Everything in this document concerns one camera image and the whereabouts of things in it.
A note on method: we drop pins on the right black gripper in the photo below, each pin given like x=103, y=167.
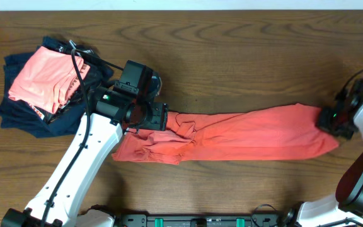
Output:
x=321, y=123

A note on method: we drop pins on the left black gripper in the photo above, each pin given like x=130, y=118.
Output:
x=157, y=120

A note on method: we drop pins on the red soccer t-shirt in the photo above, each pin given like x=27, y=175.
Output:
x=280, y=133

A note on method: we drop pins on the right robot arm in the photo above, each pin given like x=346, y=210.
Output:
x=345, y=207

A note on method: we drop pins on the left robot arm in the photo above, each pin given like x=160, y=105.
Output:
x=127, y=103

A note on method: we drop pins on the folded black garment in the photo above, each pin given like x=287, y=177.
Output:
x=97, y=74

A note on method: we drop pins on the folded pink shirt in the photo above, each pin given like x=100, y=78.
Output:
x=48, y=80

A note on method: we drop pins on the folded navy garment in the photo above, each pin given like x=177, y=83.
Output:
x=20, y=114

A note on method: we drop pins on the black mounting rail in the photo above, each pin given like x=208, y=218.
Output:
x=264, y=215

